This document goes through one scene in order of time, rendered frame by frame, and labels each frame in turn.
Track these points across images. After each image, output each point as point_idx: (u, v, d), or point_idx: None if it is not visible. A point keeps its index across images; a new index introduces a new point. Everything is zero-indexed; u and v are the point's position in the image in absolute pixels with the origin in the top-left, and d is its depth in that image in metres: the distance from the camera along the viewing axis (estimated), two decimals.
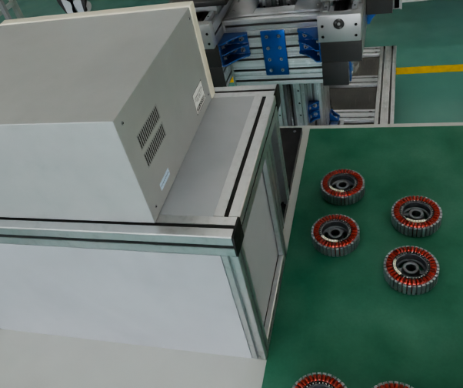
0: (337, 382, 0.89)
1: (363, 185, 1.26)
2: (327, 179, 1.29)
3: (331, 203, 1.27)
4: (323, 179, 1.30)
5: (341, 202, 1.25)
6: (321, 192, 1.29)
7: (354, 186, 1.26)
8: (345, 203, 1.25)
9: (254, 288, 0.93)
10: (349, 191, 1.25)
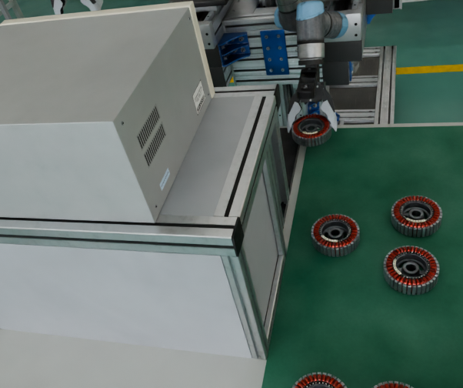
0: (337, 382, 0.89)
1: (329, 122, 1.40)
2: (296, 128, 1.40)
3: (310, 146, 1.38)
4: (293, 129, 1.41)
5: (319, 142, 1.37)
6: (297, 139, 1.39)
7: (323, 125, 1.39)
8: (322, 142, 1.38)
9: (254, 288, 0.93)
10: (321, 130, 1.38)
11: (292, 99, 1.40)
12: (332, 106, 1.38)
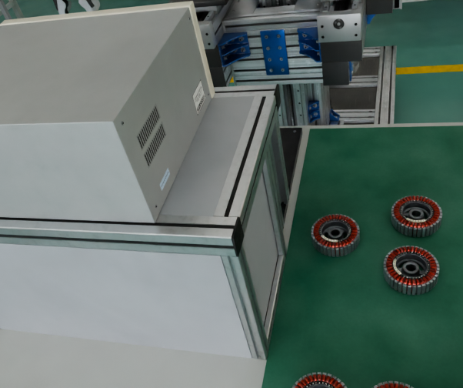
0: (337, 382, 0.89)
1: None
2: None
3: None
4: None
5: None
6: None
7: None
8: None
9: (254, 288, 0.93)
10: None
11: None
12: None
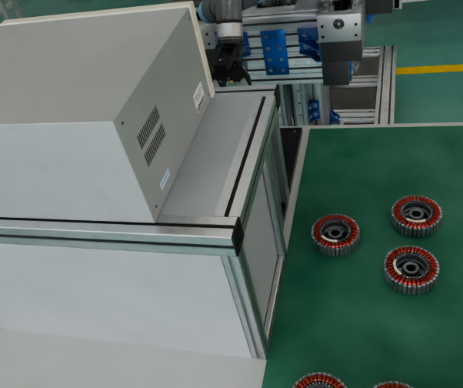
0: (337, 382, 0.89)
1: None
2: None
3: None
4: None
5: None
6: None
7: None
8: None
9: (254, 288, 0.93)
10: None
11: None
12: None
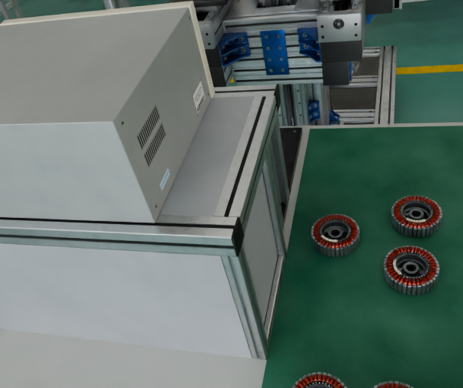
0: (337, 382, 0.89)
1: None
2: None
3: None
4: None
5: None
6: None
7: None
8: None
9: (254, 288, 0.93)
10: None
11: None
12: None
